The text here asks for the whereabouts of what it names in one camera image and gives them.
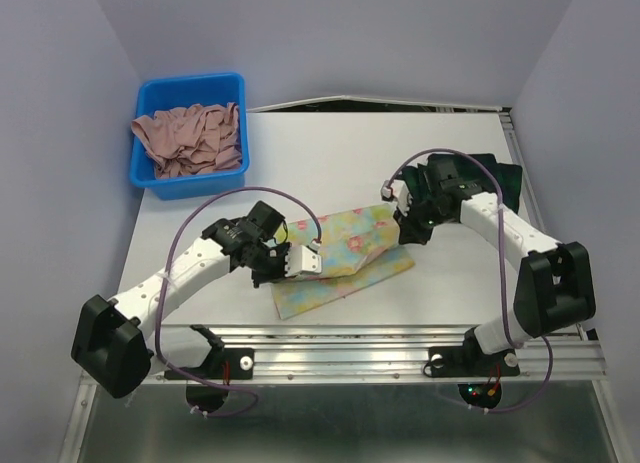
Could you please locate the aluminium rail frame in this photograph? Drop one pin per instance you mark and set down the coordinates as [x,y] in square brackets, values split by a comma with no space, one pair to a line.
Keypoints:
[344,382]

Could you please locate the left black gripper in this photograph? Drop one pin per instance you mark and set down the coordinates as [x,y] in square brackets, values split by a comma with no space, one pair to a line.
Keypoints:
[257,278]

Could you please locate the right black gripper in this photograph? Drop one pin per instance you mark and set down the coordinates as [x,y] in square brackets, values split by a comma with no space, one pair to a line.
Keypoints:
[408,231]

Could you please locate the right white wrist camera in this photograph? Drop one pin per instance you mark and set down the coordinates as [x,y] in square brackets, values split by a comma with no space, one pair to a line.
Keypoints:
[397,192]

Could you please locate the dusty pink skirt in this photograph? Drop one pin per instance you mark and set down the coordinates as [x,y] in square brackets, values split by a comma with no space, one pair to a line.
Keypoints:
[191,141]

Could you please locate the green plaid skirt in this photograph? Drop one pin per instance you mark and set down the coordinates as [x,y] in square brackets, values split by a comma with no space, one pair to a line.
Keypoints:
[508,176]

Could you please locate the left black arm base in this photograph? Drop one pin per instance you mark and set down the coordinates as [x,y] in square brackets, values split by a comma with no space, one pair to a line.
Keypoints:
[229,363]

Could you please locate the pastel floral skirt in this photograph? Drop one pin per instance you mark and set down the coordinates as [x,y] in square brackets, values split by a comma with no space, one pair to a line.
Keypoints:
[359,248]

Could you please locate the blue plastic bin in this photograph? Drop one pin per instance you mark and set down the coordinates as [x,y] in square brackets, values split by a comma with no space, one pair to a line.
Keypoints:
[184,91]

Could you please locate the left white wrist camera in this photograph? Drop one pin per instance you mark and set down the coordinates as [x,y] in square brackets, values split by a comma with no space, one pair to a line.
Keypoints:
[303,260]

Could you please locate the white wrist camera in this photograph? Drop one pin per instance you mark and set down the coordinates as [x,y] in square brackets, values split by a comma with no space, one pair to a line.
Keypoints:
[397,192]
[303,260]

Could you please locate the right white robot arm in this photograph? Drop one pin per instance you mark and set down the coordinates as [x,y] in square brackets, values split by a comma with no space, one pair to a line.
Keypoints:
[554,287]

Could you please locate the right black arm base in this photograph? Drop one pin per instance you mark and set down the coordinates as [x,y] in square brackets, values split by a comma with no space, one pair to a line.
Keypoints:
[453,362]

